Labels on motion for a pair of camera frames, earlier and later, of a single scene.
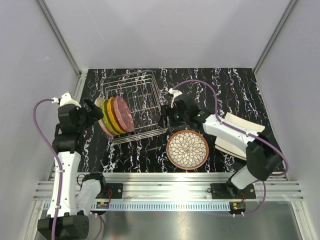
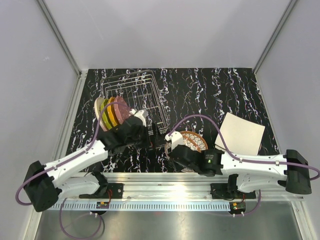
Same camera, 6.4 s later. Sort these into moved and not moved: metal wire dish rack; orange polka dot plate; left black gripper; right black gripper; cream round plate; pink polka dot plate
Moved: right black gripper; left black gripper
Not moved: cream round plate; metal wire dish rack; orange polka dot plate; pink polka dot plate
